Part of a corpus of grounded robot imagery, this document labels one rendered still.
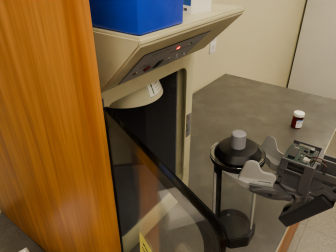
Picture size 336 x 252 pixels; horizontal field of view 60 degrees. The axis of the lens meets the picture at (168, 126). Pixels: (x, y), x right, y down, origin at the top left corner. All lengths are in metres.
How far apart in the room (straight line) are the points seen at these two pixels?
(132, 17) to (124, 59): 0.06
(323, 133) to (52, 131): 1.16
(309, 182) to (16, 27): 0.49
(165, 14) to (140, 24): 0.05
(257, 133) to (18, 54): 1.03
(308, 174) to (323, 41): 3.04
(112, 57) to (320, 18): 3.16
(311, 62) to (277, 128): 2.28
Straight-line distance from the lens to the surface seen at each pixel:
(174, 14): 0.45
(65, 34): 0.35
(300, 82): 3.67
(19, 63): 0.47
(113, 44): 0.42
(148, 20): 0.40
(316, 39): 3.52
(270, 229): 0.91
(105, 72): 0.45
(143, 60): 0.45
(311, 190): 0.57
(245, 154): 0.57
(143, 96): 0.64
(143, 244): 0.52
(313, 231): 2.29
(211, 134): 1.25
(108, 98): 0.53
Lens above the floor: 1.60
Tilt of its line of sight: 31 degrees down
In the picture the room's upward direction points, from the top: straight up
